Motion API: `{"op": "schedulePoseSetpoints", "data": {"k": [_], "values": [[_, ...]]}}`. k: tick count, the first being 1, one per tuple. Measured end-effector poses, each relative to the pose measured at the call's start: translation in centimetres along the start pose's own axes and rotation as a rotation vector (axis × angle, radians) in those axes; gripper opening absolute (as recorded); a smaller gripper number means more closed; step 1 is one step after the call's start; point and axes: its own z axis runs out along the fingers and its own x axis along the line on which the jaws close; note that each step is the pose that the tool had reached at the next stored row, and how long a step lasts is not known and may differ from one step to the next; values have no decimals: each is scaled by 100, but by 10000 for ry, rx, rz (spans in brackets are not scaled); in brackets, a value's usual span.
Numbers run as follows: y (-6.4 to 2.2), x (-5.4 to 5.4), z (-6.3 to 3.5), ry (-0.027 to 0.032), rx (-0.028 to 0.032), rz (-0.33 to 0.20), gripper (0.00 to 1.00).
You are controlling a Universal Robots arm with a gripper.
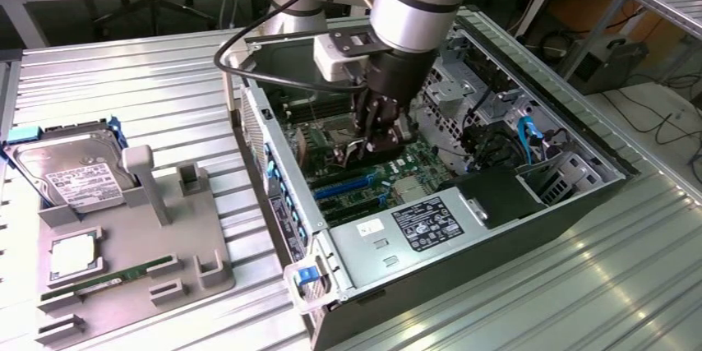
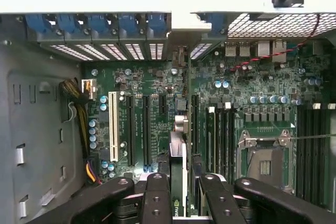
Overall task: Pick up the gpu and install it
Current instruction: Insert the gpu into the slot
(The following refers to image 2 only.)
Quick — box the CPU socket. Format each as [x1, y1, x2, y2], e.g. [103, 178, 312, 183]
[237, 129, 293, 190]

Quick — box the black long expansion slot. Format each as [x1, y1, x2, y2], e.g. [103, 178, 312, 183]
[142, 94, 153, 169]
[125, 94, 137, 167]

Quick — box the white expansion slot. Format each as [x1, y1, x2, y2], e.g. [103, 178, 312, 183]
[108, 91, 119, 162]

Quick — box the short black expansion slot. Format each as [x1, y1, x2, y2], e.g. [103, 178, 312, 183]
[158, 93, 168, 114]

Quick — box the thin locking lever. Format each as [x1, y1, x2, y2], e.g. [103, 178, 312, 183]
[288, 134, 336, 141]

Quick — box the green motherboard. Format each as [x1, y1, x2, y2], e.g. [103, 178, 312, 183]
[83, 39, 336, 206]

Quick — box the white power connector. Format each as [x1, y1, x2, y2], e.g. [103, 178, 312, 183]
[80, 78, 97, 102]

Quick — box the blue slot clip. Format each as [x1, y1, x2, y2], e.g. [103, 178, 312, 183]
[57, 13, 80, 35]
[206, 13, 227, 36]
[146, 13, 169, 35]
[25, 13, 51, 35]
[87, 13, 109, 35]
[117, 13, 138, 35]

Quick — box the yellow and black wire bundle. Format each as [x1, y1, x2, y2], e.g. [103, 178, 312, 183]
[59, 78, 103, 186]

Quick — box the red and black wire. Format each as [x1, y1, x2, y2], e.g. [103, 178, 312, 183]
[227, 13, 321, 72]

